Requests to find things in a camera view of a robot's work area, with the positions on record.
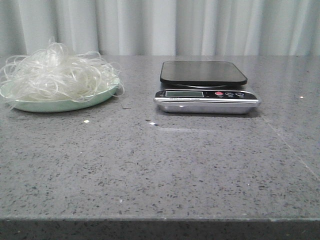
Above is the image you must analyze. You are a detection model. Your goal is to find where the white translucent vermicelli bundle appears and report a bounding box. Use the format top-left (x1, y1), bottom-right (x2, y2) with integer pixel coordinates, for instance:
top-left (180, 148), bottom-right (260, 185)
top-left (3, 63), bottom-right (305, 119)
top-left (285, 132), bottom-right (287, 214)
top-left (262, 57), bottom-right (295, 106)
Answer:
top-left (0, 40), bottom-right (125, 109)

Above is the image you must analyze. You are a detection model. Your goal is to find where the white pleated curtain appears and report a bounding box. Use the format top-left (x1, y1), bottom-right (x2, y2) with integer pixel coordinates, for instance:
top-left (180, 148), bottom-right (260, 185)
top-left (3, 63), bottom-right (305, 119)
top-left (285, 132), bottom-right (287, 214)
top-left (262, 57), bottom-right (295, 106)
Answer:
top-left (0, 0), bottom-right (320, 57)

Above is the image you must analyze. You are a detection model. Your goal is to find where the black silver kitchen scale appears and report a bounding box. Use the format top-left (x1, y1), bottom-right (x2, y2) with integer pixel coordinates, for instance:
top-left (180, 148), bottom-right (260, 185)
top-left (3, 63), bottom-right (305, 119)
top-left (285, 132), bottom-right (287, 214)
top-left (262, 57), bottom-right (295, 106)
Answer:
top-left (153, 60), bottom-right (261, 115)

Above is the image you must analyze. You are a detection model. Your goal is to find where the light green round plate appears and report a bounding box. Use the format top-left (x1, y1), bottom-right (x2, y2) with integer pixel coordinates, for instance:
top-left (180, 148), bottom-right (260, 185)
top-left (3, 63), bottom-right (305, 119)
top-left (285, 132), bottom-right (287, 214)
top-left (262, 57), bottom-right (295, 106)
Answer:
top-left (0, 75), bottom-right (123, 113)

